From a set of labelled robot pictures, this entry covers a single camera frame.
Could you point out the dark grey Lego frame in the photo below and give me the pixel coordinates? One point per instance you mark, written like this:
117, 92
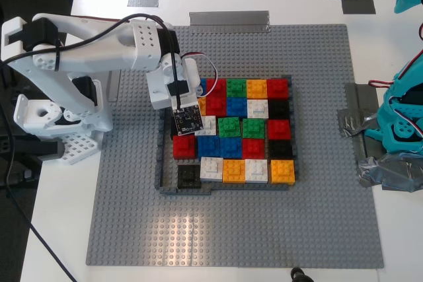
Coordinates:
161, 163

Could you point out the blue Lego cube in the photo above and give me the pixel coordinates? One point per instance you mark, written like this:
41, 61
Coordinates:
230, 147
209, 146
236, 107
204, 83

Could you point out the white Lego cube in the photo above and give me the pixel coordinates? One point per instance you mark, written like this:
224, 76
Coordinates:
209, 125
211, 169
257, 108
256, 170

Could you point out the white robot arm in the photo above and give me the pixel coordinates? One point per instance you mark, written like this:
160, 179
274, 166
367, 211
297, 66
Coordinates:
99, 51

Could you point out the ribbed grey tape strip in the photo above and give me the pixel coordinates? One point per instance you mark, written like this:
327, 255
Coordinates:
231, 22

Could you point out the green Lego cube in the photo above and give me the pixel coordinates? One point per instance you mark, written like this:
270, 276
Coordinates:
253, 128
236, 88
229, 126

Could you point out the dark grey tape strip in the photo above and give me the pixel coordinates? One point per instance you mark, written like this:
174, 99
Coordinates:
360, 97

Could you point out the crumpled silver tape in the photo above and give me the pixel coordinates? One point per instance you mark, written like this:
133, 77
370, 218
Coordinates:
390, 173

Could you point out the dark grey tape patch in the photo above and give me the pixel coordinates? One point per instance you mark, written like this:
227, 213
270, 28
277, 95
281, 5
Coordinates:
358, 7

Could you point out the wrinkled grey tape strip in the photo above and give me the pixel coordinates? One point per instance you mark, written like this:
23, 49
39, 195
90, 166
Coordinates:
350, 123

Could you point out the orange Lego cube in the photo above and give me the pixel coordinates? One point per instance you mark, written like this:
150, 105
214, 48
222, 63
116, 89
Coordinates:
234, 171
282, 171
202, 107
257, 88

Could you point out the long silver tape strip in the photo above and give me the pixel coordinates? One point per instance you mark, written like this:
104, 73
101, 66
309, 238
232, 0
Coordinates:
114, 87

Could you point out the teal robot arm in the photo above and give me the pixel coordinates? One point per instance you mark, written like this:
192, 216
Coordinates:
403, 130

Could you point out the black camera circuit board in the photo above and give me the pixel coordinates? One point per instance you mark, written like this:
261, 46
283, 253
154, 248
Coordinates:
187, 120

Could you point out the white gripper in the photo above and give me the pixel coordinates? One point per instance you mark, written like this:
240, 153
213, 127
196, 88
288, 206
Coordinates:
199, 89

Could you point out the black round knob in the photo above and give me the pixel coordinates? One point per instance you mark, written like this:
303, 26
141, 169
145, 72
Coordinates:
299, 275

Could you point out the grey Lego baseplate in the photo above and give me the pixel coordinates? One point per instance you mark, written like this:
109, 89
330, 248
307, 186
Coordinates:
231, 229

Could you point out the black table clamp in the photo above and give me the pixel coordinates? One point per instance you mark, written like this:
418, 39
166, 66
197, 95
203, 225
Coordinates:
33, 148

